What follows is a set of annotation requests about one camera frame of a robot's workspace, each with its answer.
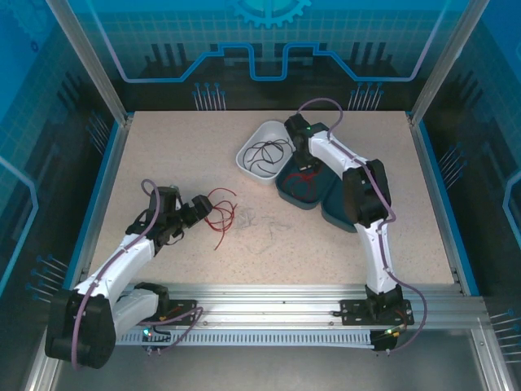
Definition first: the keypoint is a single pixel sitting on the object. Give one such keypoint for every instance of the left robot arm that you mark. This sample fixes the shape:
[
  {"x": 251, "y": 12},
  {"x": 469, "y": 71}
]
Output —
[{"x": 118, "y": 264}]

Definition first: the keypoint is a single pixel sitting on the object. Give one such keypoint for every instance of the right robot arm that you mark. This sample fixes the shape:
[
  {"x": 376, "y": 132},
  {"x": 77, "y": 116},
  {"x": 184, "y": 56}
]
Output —
[{"x": 372, "y": 260}]

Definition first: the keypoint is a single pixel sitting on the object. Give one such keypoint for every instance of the teal plastic tray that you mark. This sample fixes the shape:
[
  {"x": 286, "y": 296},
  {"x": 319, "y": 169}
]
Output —
[
  {"x": 325, "y": 179},
  {"x": 335, "y": 207}
]

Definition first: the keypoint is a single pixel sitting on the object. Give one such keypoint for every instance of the white plastic tray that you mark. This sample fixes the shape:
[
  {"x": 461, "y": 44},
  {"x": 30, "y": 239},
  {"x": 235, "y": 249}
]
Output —
[{"x": 252, "y": 134}]

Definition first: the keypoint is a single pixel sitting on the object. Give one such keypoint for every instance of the black controller board with LED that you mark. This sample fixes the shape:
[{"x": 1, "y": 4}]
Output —
[
  {"x": 382, "y": 340},
  {"x": 148, "y": 335}
]

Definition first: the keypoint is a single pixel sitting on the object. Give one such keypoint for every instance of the grey metal lower panel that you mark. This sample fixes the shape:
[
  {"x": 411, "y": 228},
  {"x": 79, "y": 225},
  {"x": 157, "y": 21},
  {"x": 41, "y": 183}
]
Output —
[{"x": 264, "y": 370}]

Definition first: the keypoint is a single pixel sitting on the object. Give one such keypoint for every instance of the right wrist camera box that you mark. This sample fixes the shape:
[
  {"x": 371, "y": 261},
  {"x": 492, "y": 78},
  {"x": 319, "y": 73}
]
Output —
[{"x": 294, "y": 124}]

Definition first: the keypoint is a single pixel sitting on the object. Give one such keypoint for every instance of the aluminium table side rail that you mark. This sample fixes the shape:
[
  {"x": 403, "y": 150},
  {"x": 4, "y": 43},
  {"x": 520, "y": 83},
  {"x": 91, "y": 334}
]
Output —
[
  {"x": 427, "y": 171},
  {"x": 110, "y": 175}
]

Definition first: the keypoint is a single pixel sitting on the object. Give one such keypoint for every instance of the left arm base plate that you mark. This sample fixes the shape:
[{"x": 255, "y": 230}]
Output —
[{"x": 185, "y": 305}]

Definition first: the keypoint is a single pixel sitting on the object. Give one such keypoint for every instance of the aluminium mounting rail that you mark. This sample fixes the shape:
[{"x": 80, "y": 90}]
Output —
[{"x": 264, "y": 297}]

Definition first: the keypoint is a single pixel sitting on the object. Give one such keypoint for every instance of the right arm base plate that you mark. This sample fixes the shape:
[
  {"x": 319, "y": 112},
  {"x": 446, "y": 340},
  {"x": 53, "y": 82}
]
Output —
[{"x": 352, "y": 311}]

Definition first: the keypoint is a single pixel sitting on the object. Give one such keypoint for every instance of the aluminium frame post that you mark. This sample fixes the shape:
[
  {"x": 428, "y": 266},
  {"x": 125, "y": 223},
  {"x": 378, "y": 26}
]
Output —
[
  {"x": 443, "y": 61},
  {"x": 89, "y": 61}
]

